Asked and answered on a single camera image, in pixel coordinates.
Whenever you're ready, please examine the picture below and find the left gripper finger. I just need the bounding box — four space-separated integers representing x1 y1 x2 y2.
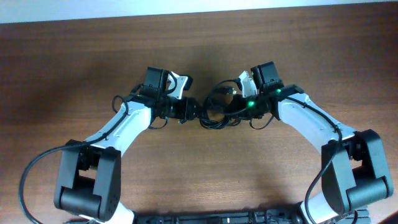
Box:
178 114 197 124
186 98 201 114

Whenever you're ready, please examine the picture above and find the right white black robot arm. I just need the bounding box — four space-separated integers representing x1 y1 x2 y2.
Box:
226 62 394 223

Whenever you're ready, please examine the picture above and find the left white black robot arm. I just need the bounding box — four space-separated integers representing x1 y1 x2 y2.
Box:
53 67 198 223

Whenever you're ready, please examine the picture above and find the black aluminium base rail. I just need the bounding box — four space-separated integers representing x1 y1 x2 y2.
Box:
65 208 371 224

